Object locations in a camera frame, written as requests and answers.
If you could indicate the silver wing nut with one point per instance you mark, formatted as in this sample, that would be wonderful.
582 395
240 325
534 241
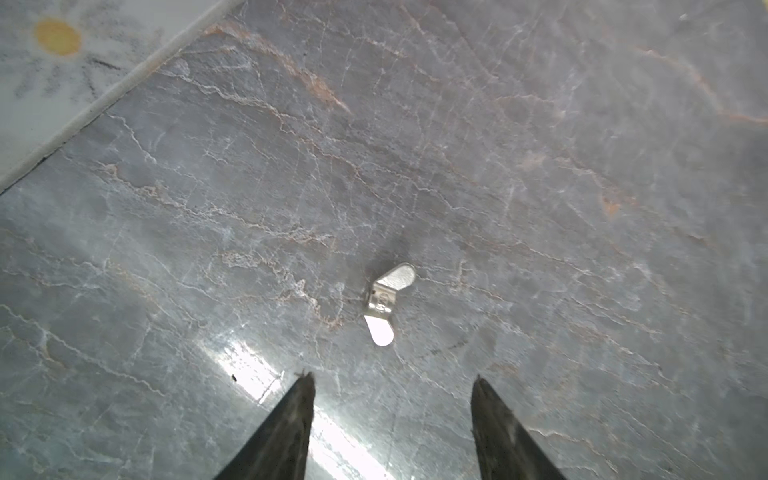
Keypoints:
381 302

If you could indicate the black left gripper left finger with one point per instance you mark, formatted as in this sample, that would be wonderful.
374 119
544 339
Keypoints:
278 449

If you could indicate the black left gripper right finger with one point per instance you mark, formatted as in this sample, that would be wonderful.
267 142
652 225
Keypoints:
505 449

